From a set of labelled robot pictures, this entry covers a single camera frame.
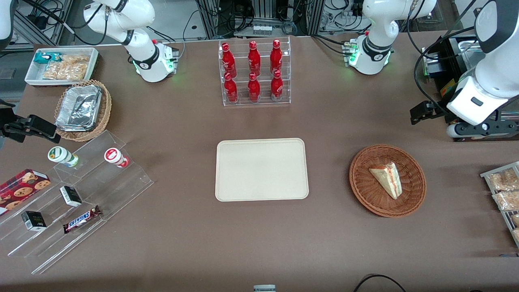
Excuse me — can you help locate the steel warmer pan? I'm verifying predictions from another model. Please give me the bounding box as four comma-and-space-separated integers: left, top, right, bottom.
455, 39, 485, 69

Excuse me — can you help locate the red lid yogurt bottle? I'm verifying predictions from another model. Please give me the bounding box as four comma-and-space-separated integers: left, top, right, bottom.
104, 148, 131, 169

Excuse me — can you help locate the Snickers chocolate bar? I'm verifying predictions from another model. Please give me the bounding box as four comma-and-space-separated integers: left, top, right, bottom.
62, 205, 102, 234

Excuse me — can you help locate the red cola bottle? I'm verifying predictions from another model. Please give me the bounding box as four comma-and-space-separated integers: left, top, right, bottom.
270, 39, 283, 75
221, 43, 237, 78
247, 72, 261, 103
270, 70, 284, 102
248, 41, 262, 76
223, 72, 238, 103

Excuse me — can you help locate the clear bag of chips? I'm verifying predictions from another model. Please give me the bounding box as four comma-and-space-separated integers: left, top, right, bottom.
42, 54, 90, 81

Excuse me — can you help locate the oval light wicker basket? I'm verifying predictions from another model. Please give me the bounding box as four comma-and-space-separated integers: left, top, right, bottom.
54, 79, 112, 142

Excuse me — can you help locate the green snack packet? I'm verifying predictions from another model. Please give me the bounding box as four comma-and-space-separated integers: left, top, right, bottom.
34, 52, 62, 64

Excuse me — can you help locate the white rectangular snack bin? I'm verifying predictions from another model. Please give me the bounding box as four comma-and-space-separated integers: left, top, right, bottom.
24, 47, 100, 87

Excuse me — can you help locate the red chocolate cookie box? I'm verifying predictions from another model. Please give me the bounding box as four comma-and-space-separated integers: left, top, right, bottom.
0, 168, 51, 216

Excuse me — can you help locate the stack of foil trays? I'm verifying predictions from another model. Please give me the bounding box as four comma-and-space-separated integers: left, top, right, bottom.
56, 84, 103, 133

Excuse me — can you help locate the black floor cable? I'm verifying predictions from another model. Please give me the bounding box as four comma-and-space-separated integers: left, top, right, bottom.
352, 274, 407, 292

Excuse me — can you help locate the round brown wicker basket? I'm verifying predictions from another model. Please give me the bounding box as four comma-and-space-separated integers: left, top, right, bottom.
349, 144, 427, 219

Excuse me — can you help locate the clear acrylic stepped shelf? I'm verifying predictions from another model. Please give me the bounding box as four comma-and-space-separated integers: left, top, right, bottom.
0, 130, 155, 275

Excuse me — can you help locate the triangular sandwich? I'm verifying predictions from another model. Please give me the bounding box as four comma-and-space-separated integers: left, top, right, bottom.
368, 161, 403, 200

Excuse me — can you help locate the clear acrylic bottle rack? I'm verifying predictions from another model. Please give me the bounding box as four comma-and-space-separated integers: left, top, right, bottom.
219, 36, 292, 107

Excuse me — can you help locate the tray of packaged snacks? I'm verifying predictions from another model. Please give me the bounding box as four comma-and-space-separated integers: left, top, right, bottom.
480, 161, 519, 249

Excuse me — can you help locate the beige plastic tray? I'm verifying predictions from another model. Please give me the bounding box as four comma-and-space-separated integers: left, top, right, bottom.
215, 138, 309, 202

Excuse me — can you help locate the black food warmer machine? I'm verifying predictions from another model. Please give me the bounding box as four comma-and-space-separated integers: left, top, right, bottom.
421, 35, 519, 142

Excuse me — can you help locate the small black carton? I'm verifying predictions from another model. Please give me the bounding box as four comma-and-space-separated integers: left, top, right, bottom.
59, 185, 83, 208
21, 210, 47, 232

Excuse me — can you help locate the green lid yogurt bottle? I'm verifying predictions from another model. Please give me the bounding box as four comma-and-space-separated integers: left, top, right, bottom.
47, 146, 80, 168

